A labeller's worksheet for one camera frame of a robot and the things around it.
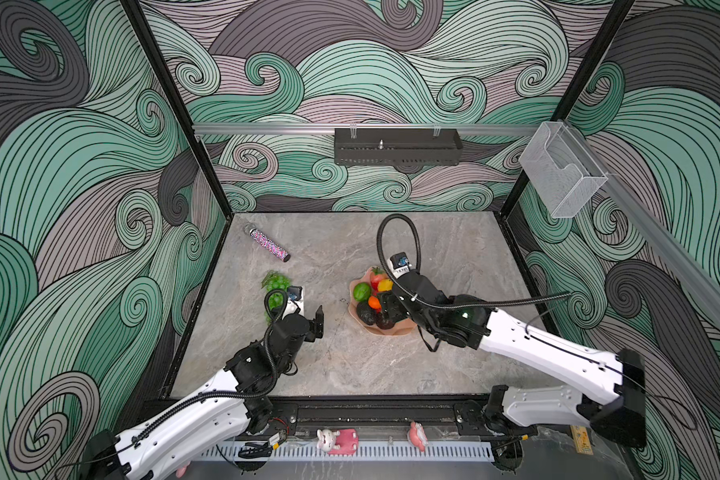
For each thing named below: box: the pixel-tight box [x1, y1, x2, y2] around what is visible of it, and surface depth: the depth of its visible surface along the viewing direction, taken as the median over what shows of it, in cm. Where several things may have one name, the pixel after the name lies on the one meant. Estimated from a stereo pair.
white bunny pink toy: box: [316, 428, 359, 457], surface depth 69 cm
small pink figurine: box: [408, 421, 428, 453], surface depth 68 cm
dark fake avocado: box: [356, 301, 377, 325], surface depth 85 cm
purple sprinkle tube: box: [243, 223, 291, 262], surface depth 109 cm
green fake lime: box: [353, 282, 371, 302], surface depth 91 cm
